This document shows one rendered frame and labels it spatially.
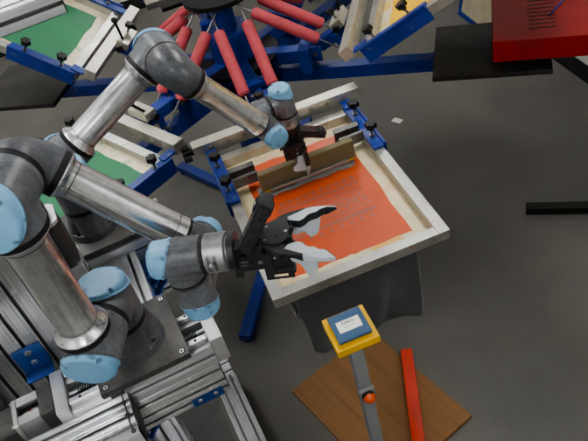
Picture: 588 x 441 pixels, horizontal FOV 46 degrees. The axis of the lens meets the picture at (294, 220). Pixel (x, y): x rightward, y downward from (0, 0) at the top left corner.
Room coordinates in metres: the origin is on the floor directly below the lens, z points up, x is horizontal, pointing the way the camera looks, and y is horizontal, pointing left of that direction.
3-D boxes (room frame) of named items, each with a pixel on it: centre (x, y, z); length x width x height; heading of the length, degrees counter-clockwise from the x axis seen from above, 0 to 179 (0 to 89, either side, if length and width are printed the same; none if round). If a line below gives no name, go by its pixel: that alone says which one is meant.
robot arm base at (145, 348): (1.13, 0.45, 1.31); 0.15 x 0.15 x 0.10
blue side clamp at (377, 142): (2.09, -0.34, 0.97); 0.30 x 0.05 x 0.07; 9
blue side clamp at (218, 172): (2.01, 0.21, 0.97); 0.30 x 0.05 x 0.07; 9
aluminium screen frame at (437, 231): (1.81, -0.10, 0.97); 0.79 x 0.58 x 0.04; 9
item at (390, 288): (1.52, -0.15, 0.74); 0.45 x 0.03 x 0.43; 99
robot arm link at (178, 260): (0.95, 0.22, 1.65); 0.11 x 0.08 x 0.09; 78
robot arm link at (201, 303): (0.96, 0.22, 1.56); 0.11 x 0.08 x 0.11; 168
